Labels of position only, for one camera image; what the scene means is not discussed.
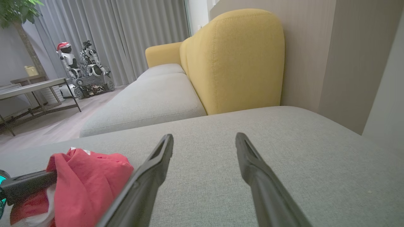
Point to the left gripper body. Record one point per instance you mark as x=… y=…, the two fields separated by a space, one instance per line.
x=2 y=195

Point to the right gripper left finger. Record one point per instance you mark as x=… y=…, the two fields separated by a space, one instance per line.
x=142 y=189

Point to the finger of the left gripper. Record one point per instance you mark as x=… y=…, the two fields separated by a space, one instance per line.
x=28 y=187

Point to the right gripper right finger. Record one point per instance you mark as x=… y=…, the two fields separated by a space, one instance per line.
x=268 y=195

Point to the red garment with white trim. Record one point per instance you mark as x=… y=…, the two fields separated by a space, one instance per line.
x=88 y=186

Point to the large grey sofa chaise cushion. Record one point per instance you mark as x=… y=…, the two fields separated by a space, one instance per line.
x=205 y=189

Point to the white ribbed plant pot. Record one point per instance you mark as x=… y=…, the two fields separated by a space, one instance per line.
x=52 y=94

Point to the wooden side table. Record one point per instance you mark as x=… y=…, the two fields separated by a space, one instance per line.
x=28 y=78

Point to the wheeled robot cart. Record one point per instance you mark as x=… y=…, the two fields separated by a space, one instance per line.
x=91 y=85

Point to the small yellow container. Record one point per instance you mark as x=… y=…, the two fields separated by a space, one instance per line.
x=31 y=71

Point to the small grey sofa seat cushion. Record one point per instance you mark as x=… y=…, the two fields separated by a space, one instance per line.
x=162 y=71

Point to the white robot with Santa hat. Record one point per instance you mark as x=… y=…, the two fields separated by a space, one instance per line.
x=68 y=60

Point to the white and black humanoid robot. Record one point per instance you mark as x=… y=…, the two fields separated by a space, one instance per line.
x=93 y=63

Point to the yellow sofa backrest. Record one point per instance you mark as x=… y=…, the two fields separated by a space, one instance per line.
x=240 y=63

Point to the yellow sofa armrest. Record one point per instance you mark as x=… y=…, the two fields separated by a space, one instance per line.
x=162 y=53

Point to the grey pleated curtain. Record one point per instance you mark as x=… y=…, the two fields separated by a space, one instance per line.
x=126 y=34

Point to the green indoor tree plant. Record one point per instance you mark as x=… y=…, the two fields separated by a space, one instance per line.
x=15 y=12

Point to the grey metal-frame coffee table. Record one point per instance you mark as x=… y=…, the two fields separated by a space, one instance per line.
x=28 y=88

